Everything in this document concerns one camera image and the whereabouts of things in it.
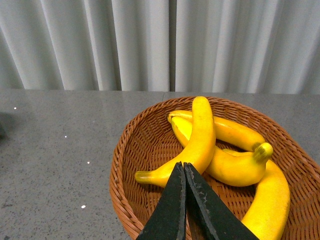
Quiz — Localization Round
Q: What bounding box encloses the yellow banana in basket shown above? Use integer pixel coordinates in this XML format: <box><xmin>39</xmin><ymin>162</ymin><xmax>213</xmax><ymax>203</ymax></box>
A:
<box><xmin>170</xmin><ymin>115</ymin><xmax>274</xmax><ymax>188</ymax></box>

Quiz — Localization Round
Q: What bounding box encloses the yellow banana under pile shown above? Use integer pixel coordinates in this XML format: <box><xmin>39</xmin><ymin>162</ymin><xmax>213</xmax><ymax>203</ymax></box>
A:
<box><xmin>167</xmin><ymin>110</ymin><xmax>266</xmax><ymax>152</ymax></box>

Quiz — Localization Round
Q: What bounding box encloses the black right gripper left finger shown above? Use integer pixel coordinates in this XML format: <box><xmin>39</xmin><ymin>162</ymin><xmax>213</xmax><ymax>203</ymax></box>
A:
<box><xmin>137</xmin><ymin>162</ymin><xmax>186</xmax><ymax>240</ymax></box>

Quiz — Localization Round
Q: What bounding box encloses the small yellow banana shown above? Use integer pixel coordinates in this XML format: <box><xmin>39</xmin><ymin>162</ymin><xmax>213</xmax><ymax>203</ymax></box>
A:
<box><xmin>135</xmin><ymin>96</ymin><xmax>216</xmax><ymax>188</ymax></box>

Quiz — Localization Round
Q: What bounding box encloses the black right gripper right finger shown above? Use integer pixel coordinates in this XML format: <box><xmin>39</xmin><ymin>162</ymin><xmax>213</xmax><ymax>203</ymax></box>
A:
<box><xmin>183</xmin><ymin>163</ymin><xmax>257</xmax><ymax>240</ymax></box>

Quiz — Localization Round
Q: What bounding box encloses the white pleated curtain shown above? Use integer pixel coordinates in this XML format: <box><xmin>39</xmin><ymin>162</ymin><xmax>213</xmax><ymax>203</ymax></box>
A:
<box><xmin>0</xmin><ymin>0</ymin><xmax>320</xmax><ymax>94</ymax></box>

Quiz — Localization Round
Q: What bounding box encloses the large yellow banana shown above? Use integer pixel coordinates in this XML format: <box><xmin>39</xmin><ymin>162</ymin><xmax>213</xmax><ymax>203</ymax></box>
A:
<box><xmin>221</xmin><ymin>148</ymin><xmax>291</xmax><ymax>240</ymax></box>

